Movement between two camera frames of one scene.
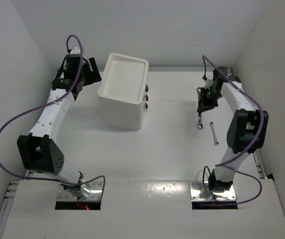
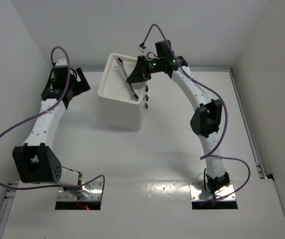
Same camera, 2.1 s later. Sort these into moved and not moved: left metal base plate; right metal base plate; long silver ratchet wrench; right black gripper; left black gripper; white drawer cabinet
Moved: right black gripper; left black gripper; long silver ratchet wrench
Not moved: left metal base plate; right metal base plate; white drawer cabinet
